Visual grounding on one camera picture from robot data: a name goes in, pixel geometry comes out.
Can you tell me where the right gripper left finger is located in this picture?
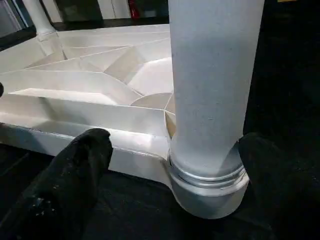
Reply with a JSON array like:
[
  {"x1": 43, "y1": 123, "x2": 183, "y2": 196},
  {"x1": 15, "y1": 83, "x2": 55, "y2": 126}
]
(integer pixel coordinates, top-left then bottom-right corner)
[{"x1": 0, "y1": 127, "x2": 114, "y2": 240}]

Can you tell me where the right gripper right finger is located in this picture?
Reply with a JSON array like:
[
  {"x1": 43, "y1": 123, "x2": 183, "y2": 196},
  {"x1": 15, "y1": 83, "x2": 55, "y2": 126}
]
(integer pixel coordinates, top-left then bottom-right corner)
[{"x1": 238, "y1": 131, "x2": 320, "y2": 240}]

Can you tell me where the white plastic table leg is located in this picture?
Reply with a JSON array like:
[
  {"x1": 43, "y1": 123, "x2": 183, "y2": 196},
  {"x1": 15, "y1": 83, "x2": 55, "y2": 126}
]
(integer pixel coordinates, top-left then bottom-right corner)
[
  {"x1": 168, "y1": 0, "x2": 266, "y2": 185},
  {"x1": 23, "y1": 0, "x2": 58, "y2": 36}
]

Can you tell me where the white plastic table top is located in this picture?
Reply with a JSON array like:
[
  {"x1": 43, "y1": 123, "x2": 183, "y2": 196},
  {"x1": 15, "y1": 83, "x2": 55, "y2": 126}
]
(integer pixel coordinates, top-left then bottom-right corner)
[{"x1": 0, "y1": 23, "x2": 251, "y2": 221}]

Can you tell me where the beige curtain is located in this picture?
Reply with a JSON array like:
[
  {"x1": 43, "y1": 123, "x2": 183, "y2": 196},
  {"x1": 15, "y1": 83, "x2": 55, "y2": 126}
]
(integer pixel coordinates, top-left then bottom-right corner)
[{"x1": 0, "y1": 0, "x2": 36, "y2": 38}]

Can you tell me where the white cabinet with glass doors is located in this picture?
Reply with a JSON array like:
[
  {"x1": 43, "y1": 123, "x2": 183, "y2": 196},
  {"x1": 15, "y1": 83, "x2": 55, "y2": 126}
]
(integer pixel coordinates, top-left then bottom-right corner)
[{"x1": 41, "y1": 0, "x2": 171, "y2": 23}]

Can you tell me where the red item behind glass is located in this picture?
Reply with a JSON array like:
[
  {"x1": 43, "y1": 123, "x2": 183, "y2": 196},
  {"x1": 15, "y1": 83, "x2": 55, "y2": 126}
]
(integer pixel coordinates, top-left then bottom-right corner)
[{"x1": 128, "y1": 0, "x2": 140, "y2": 19}]

